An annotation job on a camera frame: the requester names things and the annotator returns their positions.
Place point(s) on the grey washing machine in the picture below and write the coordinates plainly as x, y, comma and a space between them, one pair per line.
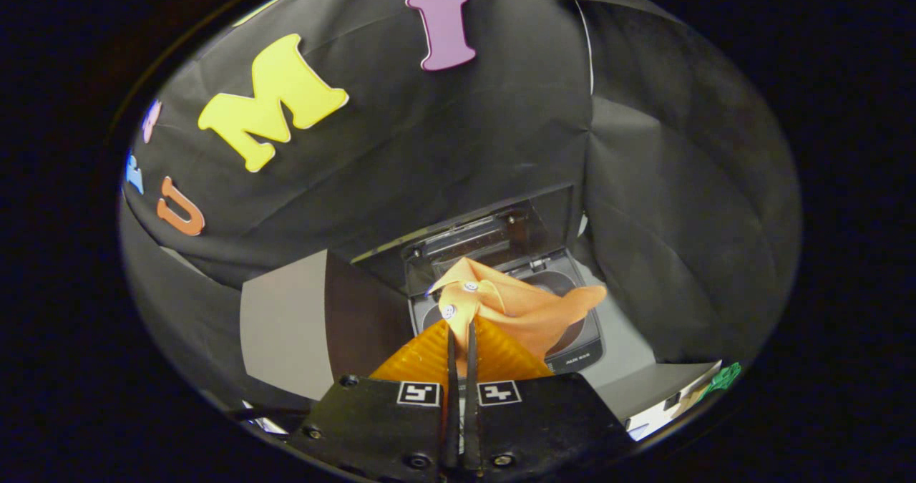
615, 340

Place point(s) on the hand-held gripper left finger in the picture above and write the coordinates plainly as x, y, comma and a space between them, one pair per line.
379, 426

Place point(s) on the dark washing machine lid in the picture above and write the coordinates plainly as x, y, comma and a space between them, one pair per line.
486, 240

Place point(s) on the black backdrop cloth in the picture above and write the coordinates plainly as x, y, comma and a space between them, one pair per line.
429, 147

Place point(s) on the green white clutter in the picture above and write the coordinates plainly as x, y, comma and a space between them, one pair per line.
723, 379

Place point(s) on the orange polo shirt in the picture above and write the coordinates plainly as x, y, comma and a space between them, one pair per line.
529, 311

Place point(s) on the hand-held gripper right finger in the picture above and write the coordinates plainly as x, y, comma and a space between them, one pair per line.
537, 426

